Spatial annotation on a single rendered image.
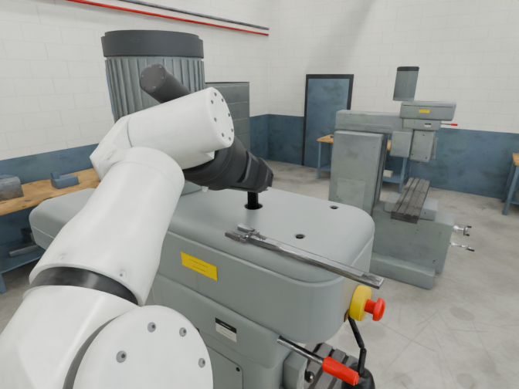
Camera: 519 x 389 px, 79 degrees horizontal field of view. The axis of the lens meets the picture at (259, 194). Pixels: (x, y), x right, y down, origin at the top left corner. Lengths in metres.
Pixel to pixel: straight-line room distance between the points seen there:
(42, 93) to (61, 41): 0.70
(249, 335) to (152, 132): 0.41
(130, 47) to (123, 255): 0.50
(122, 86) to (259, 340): 0.53
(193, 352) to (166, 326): 0.02
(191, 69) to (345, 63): 6.83
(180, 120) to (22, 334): 0.22
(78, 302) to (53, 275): 0.03
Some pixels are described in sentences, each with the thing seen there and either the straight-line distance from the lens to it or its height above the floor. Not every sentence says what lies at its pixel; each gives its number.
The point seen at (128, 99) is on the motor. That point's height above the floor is 2.09.
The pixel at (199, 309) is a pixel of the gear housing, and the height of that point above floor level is 1.70.
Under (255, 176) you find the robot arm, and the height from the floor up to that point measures 1.98.
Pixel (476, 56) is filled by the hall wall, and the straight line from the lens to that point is 6.98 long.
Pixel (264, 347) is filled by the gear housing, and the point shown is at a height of 1.69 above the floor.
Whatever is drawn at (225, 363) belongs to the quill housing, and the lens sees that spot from 0.77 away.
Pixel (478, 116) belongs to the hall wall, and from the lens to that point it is 7.01.
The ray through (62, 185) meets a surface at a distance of 4.39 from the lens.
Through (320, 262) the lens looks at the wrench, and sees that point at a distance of 0.44.
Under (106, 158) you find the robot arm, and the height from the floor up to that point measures 2.06.
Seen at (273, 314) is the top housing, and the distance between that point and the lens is 0.54.
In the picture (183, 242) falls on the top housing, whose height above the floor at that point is 1.85.
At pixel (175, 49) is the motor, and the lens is 0.67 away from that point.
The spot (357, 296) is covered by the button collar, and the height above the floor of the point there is 1.78.
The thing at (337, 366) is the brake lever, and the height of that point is 1.71.
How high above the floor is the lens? 2.13
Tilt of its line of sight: 21 degrees down
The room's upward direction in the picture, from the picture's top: straight up
